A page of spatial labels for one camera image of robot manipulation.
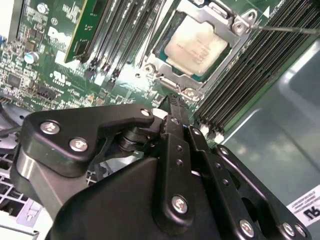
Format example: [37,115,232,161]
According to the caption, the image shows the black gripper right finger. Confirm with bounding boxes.
[179,98,312,240]

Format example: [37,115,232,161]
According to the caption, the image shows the metal socket cover frame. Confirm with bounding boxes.
[144,0,251,87]

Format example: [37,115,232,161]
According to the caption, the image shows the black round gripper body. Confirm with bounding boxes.
[51,156,236,240]

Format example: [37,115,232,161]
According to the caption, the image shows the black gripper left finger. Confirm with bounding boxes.
[11,93,201,229]

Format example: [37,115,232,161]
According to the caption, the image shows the silver CPU with green edge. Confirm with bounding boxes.
[159,14,232,83]

